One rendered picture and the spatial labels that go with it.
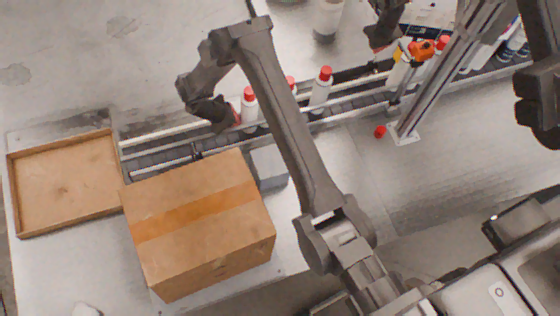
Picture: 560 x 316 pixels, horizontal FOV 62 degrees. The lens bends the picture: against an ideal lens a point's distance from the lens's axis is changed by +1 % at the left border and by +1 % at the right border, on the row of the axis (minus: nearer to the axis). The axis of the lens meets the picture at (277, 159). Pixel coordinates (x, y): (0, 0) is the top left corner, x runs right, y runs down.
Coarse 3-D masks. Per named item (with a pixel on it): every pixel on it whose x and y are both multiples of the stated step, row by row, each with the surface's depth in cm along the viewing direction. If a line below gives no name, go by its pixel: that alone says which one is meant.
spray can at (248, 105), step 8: (248, 88) 124; (248, 96) 124; (240, 104) 130; (248, 104) 127; (256, 104) 128; (240, 112) 134; (248, 112) 130; (256, 112) 132; (240, 120) 138; (248, 120) 134; (256, 120) 137; (256, 128) 142
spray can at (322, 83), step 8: (320, 72) 130; (328, 72) 129; (320, 80) 132; (328, 80) 132; (312, 88) 137; (320, 88) 133; (328, 88) 134; (312, 96) 139; (320, 96) 137; (312, 104) 142; (312, 112) 146; (320, 112) 146
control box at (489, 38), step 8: (464, 0) 109; (472, 0) 102; (512, 0) 98; (504, 8) 100; (512, 8) 100; (456, 16) 112; (504, 16) 102; (512, 16) 101; (456, 24) 110; (496, 24) 104; (504, 24) 104; (488, 32) 107; (496, 32) 106; (480, 40) 110; (488, 40) 109; (496, 40) 109
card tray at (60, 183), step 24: (48, 144) 137; (72, 144) 141; (96, 144) 141; (24, 168) 136; (48, 168) 137; (72, 168) 138; (96, 168) 138; (120, 168) 139; (24, 192) 133; (48, 192) 134; (72, 192) 134; (96, 192) 135; (24, 216) 130; (48, 216) 131; (72, 216) 131; (96, 216) 131
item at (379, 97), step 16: (496, 64) 160; (512, 64) 161; (384, 80) 154; (336, 96) 150; (368, 96) 151; (384, 96) 152; (336, 112) 147; (208, 128) 141; (144, 144) 138; (160, 144) 138; (208, 144) 139; (224, 144) 140; (144, 160) 135; (160, 160) 136
